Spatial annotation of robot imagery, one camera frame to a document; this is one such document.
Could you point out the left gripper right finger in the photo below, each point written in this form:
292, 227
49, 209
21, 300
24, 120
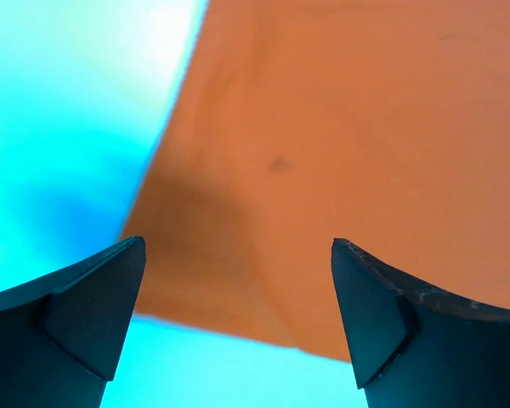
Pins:
415, 345

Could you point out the orange t-shirt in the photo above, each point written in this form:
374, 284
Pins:
386, 123

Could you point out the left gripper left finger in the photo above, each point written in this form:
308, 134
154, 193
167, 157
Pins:
62, 334

